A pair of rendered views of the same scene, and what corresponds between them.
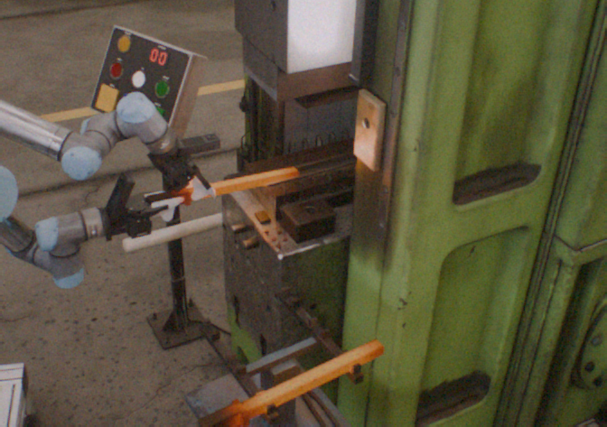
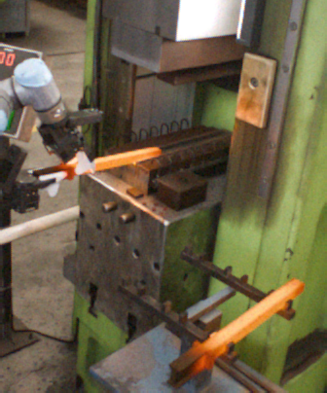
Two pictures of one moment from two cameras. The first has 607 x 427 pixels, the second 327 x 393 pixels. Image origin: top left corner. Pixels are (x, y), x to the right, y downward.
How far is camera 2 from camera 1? 0.65 m
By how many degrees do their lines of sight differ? 17
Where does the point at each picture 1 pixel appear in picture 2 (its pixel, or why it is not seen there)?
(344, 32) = (221, 6)
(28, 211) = not seen: outside the picture
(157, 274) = not seen: outside the picture
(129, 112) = (31, 75)
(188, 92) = not seen: hidden behind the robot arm
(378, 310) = (256, 267)
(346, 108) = (180, 103)
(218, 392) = (123, 361)
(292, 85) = (171, 57)
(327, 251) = (201, 218)
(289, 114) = (137, 104)
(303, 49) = (190, 17)
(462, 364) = (309, 321)
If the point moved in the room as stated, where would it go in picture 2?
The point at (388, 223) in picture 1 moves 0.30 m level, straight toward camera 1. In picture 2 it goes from (273, 177) to (309, 239)
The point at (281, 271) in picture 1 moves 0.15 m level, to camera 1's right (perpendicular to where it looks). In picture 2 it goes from (165, 237) to (219, 235)
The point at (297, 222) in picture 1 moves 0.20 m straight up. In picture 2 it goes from (178, 190) to (187, 119)
